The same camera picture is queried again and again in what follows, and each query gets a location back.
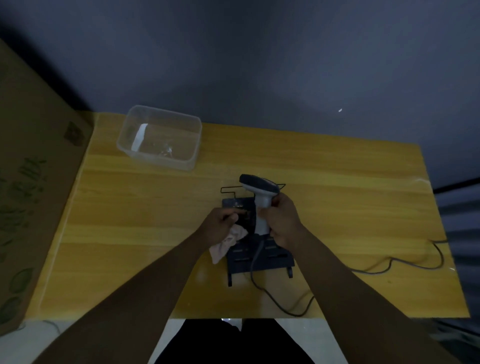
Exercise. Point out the person's black trousers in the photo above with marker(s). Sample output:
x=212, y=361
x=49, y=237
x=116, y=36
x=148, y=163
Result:
x=232, y=343

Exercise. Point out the grey handheld barcode scanner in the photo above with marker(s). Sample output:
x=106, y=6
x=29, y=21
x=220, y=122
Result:
x=258, y=195

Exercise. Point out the person's left hand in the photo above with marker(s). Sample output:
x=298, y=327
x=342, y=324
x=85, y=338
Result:
x=215, y=227

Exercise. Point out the brown cardboard box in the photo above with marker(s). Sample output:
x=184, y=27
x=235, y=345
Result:
x=33, y=187

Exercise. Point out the black metal stand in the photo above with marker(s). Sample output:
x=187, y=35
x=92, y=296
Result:
x=258, y=258

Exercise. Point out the person's left forearm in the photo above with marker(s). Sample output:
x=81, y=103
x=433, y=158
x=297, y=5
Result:
x=131, y=303

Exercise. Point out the clear plastic container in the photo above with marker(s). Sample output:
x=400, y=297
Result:
x=159, y=137

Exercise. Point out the person's right forearm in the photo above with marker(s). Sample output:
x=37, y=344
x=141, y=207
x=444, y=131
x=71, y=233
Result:
x=367, y=307

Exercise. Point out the person's right hand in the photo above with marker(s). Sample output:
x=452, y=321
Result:
x=284, y=221

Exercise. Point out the person's left fingers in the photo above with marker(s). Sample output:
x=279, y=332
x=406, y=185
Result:
x=229, y=215

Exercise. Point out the person's right thumb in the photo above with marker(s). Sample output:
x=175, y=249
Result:
x=277, y=199

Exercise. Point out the pink cleaning cloth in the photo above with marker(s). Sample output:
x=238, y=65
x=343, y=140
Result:
x=225, y=243

